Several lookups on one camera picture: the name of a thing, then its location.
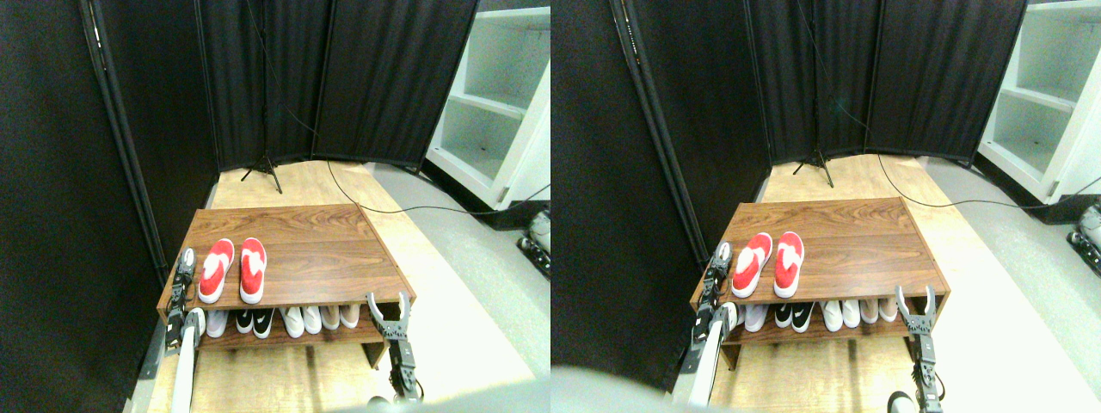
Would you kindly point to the grey curtain foot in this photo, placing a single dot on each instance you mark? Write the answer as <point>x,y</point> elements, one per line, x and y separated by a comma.
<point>153,361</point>

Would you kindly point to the beige shoe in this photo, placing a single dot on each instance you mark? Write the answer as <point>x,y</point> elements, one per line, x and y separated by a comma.
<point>870,311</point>
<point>886,310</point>
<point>349,317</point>
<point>330,317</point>

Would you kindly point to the brown shoe rack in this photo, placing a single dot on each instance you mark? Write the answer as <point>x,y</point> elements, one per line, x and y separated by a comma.
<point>860,249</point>
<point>318,258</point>

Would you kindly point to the white shoe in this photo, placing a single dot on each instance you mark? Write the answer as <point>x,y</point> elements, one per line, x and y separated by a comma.
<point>851,314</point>
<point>832,317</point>
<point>311,320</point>
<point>757,318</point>
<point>293,323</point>
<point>219,325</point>

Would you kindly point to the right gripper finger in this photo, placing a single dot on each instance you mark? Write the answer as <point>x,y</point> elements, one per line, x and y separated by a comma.
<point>406,325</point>
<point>909,311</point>
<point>381,317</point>
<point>932,319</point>

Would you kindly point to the black shoe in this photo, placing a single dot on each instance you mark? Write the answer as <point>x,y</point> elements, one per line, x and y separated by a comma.
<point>802,318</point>
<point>782,315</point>
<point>243,321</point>
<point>262,324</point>

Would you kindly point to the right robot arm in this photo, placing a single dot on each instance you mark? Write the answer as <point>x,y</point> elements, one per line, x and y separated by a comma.
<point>411,387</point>
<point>932,387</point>

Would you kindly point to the white shelf unit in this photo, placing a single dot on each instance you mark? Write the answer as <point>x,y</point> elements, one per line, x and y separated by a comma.
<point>482,129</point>
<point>1032,120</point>

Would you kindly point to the grey machine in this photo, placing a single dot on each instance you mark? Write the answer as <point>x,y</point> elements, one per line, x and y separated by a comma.
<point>538,231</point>
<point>1091,225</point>

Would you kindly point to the red shoe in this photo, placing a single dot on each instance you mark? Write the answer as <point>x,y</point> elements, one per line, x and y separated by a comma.
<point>215,274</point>
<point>789,265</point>
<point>253,271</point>
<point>751,267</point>

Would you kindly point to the black stand foot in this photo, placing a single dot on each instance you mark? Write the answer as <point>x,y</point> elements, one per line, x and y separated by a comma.
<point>818,158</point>
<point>267,163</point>

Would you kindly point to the black curtain pole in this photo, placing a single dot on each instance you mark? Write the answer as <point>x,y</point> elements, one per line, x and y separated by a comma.
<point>656,138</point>
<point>126,138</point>

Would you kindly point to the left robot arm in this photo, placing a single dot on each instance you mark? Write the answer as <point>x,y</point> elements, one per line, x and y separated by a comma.
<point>710,370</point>
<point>185,379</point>

